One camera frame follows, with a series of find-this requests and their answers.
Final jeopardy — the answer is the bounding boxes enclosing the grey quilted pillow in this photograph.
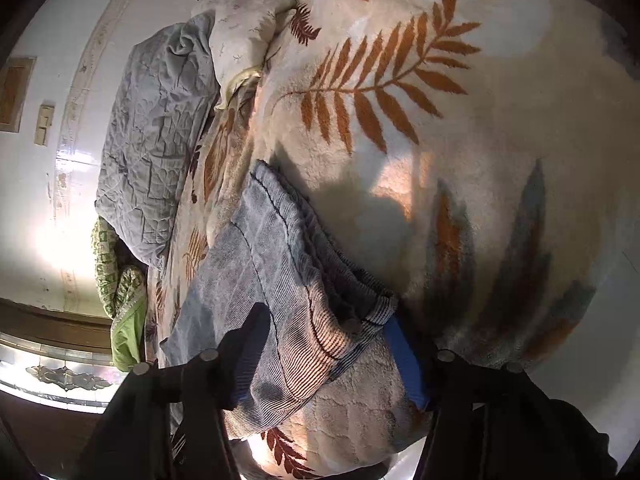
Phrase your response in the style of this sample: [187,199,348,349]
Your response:
[94,13,219,269]

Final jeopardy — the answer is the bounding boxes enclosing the green patterned quilt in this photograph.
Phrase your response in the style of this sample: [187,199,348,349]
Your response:
[91,217,148,372]

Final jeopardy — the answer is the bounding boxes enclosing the leaf pattern fleece blanket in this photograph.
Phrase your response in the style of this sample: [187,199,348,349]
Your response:
[148,0,639,479]

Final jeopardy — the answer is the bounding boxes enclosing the framed wall picture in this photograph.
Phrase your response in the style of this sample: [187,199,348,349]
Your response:
[0,58,36,133]

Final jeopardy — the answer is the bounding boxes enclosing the grey-blue denim jeans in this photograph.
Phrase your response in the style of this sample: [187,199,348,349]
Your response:
[160,160,398,439]

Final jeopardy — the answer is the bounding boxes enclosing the beige wall switch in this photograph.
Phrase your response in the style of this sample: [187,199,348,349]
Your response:
[34,104,55,146]

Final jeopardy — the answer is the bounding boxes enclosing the white floral pillow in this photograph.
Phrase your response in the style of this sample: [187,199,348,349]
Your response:
[191,0,297,110]

